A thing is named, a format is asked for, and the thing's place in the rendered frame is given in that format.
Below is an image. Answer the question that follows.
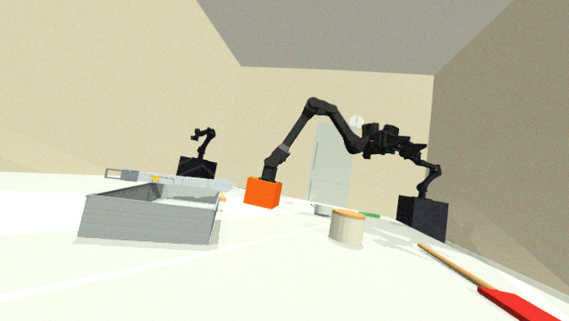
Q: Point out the beige canister with wooden lid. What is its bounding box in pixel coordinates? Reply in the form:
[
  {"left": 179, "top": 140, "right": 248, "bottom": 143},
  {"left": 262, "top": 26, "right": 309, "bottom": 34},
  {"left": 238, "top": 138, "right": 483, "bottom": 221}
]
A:
[{"left": 329, "top": 209, "right": 365, "bottom": 246}]

